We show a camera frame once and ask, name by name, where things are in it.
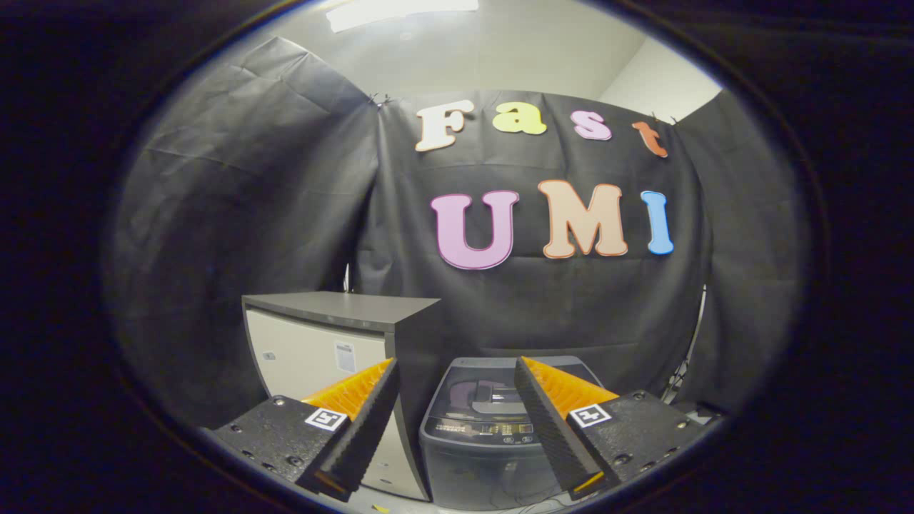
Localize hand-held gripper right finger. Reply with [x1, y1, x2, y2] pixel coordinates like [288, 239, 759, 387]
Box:
[513, 356, 706, 501]

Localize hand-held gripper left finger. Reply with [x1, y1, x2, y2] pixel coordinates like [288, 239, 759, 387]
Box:
[211, 358, 401, 503]

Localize dark washing machine lid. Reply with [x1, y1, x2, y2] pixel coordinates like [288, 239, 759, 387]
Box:
[434, 356, 602, 423]

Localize grey washing machine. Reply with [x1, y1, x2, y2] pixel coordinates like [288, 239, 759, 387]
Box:
[419, 356, 605, 511]

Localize white cabinet with grey top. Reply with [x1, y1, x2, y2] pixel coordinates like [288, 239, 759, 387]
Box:
[241, 291, 442, 502]

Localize black backdrop cloth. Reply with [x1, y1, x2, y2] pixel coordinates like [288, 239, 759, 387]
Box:
[107, 36, 811, 433]

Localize black floor cable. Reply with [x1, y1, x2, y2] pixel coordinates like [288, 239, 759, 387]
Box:
[496, 498, 572, 514]

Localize thin cables by backdrop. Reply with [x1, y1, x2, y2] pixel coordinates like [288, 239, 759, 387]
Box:
[661, 284, 709, 405]

